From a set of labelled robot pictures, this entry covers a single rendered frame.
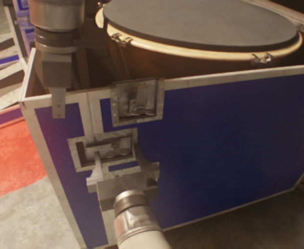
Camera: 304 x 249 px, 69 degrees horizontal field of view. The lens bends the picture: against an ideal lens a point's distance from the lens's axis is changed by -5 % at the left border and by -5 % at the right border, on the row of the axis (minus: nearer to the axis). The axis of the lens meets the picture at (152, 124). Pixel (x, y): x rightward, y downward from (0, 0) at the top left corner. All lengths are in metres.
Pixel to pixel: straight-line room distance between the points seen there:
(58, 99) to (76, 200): 0.39
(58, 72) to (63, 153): 0.26
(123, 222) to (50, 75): 0.29
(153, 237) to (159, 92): 0.31
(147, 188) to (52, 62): 0.31
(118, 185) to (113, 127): 0.14
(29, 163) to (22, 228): 0.47
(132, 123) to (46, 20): 0.30
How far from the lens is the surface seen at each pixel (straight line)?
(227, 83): 0.62
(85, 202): 0.80
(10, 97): 2.23
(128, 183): 0.52
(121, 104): 0.55
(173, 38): 0.73
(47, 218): 1.46
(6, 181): 1.72
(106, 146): 0.62
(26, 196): 1.59
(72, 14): 0.41
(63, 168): 0.66
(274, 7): 1.48
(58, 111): 0.51
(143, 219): 0.45
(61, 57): 0.42
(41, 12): 0.41
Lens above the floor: 1.22
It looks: 40 degrees down
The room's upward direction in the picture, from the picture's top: 3 degrees clockwise
